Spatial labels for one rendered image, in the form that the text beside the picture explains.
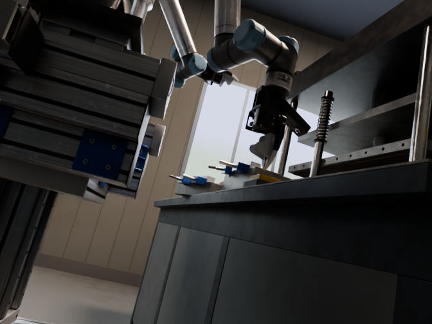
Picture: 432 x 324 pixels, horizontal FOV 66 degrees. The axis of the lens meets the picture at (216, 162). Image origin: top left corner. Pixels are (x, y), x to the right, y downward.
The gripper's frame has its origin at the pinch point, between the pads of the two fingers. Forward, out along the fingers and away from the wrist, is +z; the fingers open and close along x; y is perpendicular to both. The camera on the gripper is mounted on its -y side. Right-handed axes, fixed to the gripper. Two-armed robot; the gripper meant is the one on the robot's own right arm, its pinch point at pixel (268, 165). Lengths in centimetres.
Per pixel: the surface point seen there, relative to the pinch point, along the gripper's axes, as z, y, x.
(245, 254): 23.2, -0.1, -2.8
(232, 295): 33.7, -0.1, -5.4
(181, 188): 5, 8, -61
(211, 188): 4.0, 0.7, -41.7
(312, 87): -93, -75, -113
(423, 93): -58, -77, -25
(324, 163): -38, -83, -96
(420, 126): -43, -77, -25
